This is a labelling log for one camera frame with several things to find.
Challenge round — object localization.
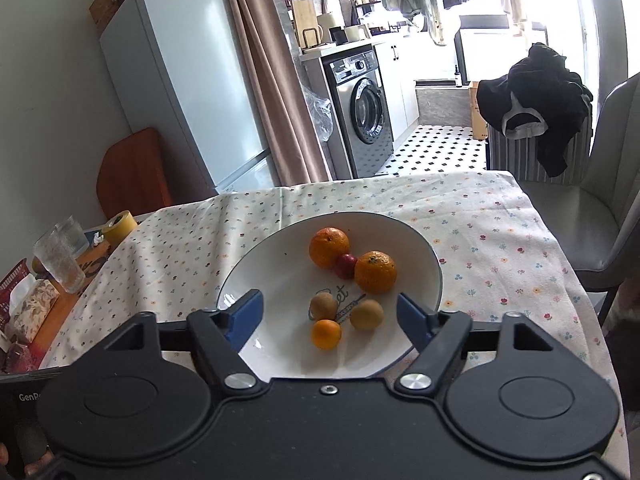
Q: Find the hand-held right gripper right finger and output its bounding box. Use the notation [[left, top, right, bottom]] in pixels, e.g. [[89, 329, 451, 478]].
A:
[[392, 294, 546, 396]]

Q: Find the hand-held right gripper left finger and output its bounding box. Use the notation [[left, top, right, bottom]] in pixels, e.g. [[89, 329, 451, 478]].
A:
[[100, 288, 268, 396]]

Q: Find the light brown round fruit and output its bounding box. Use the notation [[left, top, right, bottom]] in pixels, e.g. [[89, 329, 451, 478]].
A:
[[349, 299, 385, 331]]

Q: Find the large orange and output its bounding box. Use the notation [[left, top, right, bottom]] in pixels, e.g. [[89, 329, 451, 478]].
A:
[[354, 250, 398, 294], [308, 227, 351, 270]]

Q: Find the white bowl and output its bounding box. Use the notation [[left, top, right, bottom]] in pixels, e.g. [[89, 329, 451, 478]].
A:
[[216, 211, 444, 380]]

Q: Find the brown kiwi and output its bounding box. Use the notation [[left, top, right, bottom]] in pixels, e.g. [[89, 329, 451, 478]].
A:
[[309, 292, 339, 321]]

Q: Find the small orange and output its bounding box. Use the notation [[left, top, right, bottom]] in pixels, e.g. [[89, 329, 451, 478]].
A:
[[311, 319, 343, 350]]

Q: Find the red plum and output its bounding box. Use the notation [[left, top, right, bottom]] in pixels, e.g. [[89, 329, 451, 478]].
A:
[[334, 254, 358, 280]]

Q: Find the red packet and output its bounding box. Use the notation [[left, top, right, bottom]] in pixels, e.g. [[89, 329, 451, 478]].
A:
[[0, 330, 40, 373]]

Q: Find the floral white tablecloth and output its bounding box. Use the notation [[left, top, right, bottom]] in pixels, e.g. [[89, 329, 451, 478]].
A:
[[39, 170, 628, 451]]

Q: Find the floral tissue box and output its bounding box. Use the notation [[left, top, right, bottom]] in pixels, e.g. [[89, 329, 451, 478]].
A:
[[9, 279, 61, 343]]

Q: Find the red plastic basket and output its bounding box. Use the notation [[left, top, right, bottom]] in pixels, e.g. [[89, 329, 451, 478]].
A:
[[0, 259, 30, 322]]

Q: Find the clear drinking glass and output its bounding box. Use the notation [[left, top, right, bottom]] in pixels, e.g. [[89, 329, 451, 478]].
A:
[[52, 216, 91, 258], [33, 230, 86, 294]]

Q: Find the yellow tape roll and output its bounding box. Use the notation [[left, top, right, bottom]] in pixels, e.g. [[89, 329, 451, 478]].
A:
[[101, 210, 138, 251]]

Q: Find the orange printed table mat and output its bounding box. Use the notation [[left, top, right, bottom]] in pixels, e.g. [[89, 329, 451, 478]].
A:
[[75, 227, 121, 281]]

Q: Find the orange wooden chair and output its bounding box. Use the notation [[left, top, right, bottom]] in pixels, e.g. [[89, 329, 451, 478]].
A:
[[96, 127, 173, 221]]

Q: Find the striped grey chair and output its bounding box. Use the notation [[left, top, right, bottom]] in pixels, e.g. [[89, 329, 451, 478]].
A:
[[487, 110, 591, 186]]

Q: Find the cardboard box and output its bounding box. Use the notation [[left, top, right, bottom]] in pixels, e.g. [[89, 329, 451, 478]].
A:
[[467, 81, 490, 140]]

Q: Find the silver washing machine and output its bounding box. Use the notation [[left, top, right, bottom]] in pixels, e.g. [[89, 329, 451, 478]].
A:
[[322, 45, 396, 179]]

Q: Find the grey stone ledge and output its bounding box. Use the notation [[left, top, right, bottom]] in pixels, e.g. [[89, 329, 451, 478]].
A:
[[415, 80, 473, 128]]

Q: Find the clear plastic bag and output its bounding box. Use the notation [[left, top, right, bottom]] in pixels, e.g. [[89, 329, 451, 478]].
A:
[[301, 85, 334, 142]]

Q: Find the grey dining chair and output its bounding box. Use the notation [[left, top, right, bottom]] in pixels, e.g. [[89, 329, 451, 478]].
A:
[[520, 72, 640, 291]]

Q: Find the white kitchen cabinet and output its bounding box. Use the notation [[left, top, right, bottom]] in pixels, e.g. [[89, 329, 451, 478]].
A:
[[375, 37, 421, 142]]

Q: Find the pink curtain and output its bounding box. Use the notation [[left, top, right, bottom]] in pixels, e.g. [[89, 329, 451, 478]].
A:
[[220, 0, 333, 186]]

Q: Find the white refrigerator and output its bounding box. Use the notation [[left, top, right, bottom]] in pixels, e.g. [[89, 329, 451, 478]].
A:
[[99, 0, 281, 196]]

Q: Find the black clothes pile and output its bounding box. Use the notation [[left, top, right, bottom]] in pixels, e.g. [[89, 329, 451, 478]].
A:
[[476, 42, 594, 178]]

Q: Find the wooden cutting board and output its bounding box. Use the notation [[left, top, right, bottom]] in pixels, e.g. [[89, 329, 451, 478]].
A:
[[291, 0, 321, 48]]

